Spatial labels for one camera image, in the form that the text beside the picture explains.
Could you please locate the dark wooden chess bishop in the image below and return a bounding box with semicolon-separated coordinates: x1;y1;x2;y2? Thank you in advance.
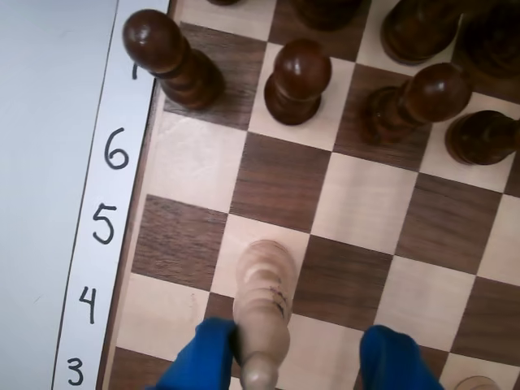
381;0;465;67

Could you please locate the white paper number strip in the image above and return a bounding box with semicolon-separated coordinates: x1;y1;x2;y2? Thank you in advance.
51;0;172;390

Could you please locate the wooden chessboard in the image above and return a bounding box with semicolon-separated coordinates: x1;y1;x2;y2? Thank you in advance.
94;0;520;390

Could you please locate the dark wooden chess pawn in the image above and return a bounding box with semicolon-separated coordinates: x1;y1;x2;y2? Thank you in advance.
263;37;333;127
358;62;475;146
444;109;520;167
121;8;228;111

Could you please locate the light wooden chess pawn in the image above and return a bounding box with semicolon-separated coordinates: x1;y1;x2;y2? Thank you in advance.
452;375;504;390

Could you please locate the dark wooden chess queen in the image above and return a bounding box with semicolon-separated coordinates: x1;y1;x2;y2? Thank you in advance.
453;0;520;81

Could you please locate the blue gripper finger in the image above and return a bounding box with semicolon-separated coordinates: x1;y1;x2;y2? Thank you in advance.
359;323;444;390
156;316;239;390

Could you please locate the light wooden chess bishop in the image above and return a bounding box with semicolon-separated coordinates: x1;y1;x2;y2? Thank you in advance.
232;239;295;390

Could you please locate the dark wooden chess knight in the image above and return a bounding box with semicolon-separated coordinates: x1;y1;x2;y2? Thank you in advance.
289;0;363;33

